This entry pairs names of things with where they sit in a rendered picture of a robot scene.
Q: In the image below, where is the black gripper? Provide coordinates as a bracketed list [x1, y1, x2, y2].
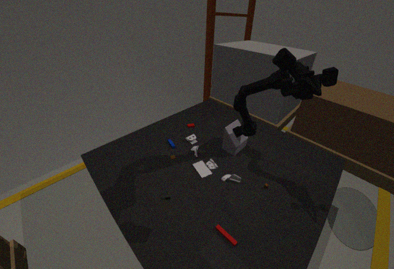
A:
[280, 66, 338, 97]

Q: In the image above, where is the dark red flat bar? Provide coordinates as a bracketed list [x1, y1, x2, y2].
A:
[215, 224, 237, 246]

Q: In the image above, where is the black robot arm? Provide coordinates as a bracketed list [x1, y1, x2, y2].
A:
[233, 48, 313, 138]

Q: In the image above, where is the blue rectangular block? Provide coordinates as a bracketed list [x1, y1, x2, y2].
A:
[167, 139, 175, 149]

